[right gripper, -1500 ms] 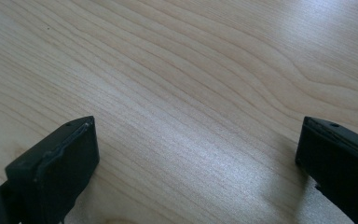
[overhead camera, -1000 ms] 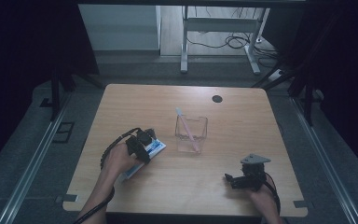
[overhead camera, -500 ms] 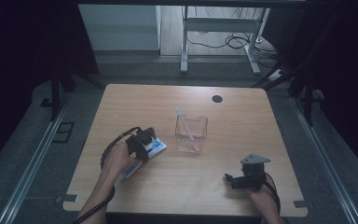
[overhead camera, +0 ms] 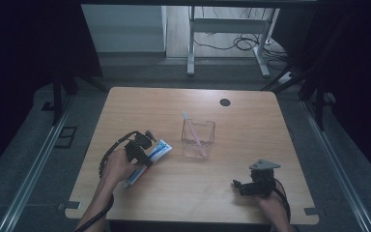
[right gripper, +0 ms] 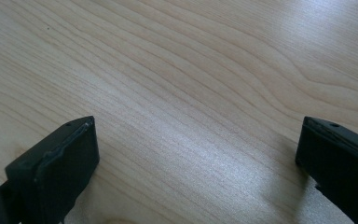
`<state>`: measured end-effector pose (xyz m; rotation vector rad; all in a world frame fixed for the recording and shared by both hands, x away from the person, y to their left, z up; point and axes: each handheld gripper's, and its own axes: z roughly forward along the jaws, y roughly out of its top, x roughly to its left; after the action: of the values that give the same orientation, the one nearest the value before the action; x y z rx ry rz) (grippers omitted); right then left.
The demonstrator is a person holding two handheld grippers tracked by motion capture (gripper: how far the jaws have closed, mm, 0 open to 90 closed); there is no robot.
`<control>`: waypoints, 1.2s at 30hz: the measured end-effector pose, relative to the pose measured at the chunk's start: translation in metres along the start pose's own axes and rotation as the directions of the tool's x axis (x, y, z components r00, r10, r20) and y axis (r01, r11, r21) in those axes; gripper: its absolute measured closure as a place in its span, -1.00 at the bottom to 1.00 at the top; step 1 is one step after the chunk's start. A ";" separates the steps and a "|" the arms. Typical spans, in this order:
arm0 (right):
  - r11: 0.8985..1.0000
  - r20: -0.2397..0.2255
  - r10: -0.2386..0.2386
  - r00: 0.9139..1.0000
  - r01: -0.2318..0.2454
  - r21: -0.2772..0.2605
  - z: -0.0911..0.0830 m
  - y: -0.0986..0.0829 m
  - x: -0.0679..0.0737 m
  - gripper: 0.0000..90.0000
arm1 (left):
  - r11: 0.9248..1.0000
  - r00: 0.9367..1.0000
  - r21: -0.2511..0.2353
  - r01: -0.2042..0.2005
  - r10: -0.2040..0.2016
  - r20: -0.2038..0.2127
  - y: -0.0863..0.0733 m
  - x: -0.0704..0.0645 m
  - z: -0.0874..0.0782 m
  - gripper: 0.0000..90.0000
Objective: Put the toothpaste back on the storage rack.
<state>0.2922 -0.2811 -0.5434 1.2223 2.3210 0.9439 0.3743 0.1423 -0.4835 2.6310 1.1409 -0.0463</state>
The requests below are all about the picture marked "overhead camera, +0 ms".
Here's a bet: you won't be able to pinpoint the pink toothbrush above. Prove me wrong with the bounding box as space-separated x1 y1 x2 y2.
181 110 208 159

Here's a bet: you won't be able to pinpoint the person's left hand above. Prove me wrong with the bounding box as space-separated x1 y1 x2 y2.
100 148 143 188

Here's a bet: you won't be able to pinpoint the black metal stand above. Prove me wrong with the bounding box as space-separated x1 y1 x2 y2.
51 62 109 128
260 62 328 131

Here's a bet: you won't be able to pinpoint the person's right hand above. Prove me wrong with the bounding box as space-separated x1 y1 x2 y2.
255 190 292 226

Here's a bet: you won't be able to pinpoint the white and blue toothpaste tube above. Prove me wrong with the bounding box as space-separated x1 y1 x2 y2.
121 138 174 189

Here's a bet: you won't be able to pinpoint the clear plastic cup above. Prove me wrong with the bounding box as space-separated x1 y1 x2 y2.
180 118 216 160

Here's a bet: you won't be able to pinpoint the black floor cables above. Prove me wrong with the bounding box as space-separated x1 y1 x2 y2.
192 6 292 71

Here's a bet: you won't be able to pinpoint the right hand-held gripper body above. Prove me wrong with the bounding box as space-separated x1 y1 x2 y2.
239 159 282 199

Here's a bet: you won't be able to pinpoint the aluminium floor rail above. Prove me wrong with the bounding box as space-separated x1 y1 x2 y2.
0 96 75 232
300 100 371 232

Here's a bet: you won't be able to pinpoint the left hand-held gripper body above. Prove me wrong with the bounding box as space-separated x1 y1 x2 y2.
124 130 157 163

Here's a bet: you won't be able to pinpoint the white metal desk frame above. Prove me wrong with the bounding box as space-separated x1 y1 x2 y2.
185 5 281 79

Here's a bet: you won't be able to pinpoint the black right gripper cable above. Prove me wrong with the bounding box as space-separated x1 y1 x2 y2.
272 178 293 224

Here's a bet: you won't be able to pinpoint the dark curtain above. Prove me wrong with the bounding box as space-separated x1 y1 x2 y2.
271 0 371 182
0 0 104 183

